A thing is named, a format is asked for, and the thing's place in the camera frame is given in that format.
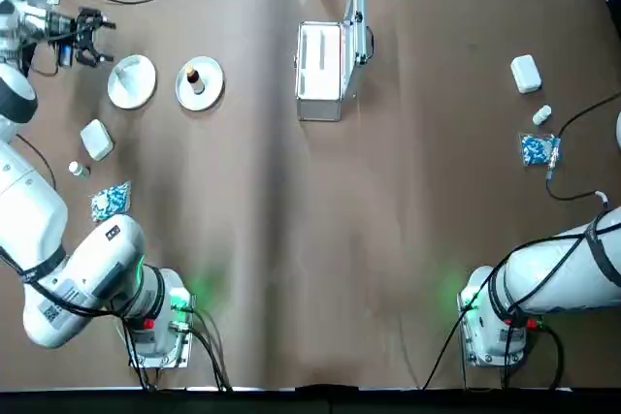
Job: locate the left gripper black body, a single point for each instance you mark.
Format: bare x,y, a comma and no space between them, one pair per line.
68,26

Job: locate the hydrogen peroxide bottle green label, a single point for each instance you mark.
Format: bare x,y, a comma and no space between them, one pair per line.
127,75

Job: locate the brown iodophor bottle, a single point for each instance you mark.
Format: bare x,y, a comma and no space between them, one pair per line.
195,77

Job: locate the silver aluminium medical kit case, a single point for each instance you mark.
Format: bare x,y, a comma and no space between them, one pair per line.
317,104

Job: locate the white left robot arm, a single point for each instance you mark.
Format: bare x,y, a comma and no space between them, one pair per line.
34,220

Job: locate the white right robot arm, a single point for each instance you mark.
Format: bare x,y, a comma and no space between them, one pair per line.
548,278

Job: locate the white round plate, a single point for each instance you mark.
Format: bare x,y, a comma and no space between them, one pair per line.
140,89

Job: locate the gray round plate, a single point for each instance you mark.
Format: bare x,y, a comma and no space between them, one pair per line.
211,89

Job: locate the white plastic pill box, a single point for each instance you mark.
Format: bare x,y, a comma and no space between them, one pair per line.
525,74
97,140

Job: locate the small white pill bottle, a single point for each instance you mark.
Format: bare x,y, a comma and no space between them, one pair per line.
77,169
542,115

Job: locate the bag of blue white capsules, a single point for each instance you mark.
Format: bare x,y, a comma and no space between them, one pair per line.
533,149
111,200

